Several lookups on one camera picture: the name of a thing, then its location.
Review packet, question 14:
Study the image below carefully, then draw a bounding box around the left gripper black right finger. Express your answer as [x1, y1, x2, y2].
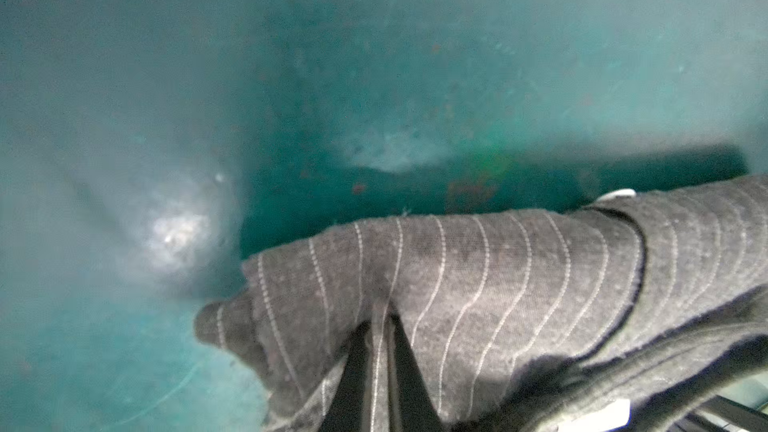
[386, 315, 444, 432]

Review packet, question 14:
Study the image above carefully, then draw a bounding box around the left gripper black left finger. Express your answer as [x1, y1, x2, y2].
[318, 322, 374, 432]

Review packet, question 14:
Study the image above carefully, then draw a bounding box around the dark grey striped shirt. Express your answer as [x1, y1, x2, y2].
[194, 175, 767, 431]

